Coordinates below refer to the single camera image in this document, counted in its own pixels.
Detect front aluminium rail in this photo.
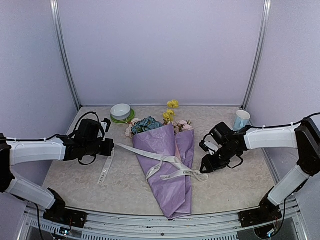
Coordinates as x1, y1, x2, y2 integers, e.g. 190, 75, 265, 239
23, 197, 307, 240

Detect pink fake rose bunch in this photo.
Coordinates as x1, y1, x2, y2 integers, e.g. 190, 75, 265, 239
125, 118, 140, 139

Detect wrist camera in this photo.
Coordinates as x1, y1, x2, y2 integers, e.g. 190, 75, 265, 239
199, 140, 219, 156
100, 118, 111, 138

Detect aluminium frame post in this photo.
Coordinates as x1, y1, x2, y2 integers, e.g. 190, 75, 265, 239
241, 0, 272, 110
50, 0, 82, 111

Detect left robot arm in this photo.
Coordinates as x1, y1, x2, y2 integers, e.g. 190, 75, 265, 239
0, 115, 115, 223

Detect left aluminium frame post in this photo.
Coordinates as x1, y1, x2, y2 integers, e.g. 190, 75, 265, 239
50, 0, 82, 111

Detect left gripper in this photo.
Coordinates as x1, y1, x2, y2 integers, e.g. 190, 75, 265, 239
84, 137, 114, 156

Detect right aluminium frame post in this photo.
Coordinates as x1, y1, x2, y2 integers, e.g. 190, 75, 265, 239
241, 0, 272, 110

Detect yellow fake flower stem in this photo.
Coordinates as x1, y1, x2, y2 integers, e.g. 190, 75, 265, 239
162, 99, 179, 125

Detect green plate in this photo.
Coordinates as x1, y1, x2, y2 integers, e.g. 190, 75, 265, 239
110, 109, 135, 124

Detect purple wrapping paper sheet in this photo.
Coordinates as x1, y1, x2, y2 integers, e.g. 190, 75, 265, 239
132, 124, 195, 220

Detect blue fake flower bunch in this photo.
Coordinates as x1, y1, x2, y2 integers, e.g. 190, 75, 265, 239
131, 116, 163, 135

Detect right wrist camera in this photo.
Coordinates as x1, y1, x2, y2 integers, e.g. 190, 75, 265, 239
199, 140, 219, 156

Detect clear printed cellophane wrap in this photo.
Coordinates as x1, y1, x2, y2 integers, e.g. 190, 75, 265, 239
97, 143, 209, 186

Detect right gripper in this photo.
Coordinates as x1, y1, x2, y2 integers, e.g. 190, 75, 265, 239
200, 144, 239, 173

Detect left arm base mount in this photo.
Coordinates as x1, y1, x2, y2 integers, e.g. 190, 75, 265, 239
43, 208, 88, 229

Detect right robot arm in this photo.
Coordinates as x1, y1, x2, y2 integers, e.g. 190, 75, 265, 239
199, 112, 320, 222

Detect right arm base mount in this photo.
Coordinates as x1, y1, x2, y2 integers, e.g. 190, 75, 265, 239
238, 208, 283, 228

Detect white ceramic bowl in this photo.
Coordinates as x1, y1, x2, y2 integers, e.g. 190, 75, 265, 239
110, 103, 131, 121

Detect light blue mug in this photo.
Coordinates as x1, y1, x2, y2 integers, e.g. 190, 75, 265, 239
233, 110, 251, 131

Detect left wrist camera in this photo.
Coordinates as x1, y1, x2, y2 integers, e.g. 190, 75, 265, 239
100, 118, 111, 138

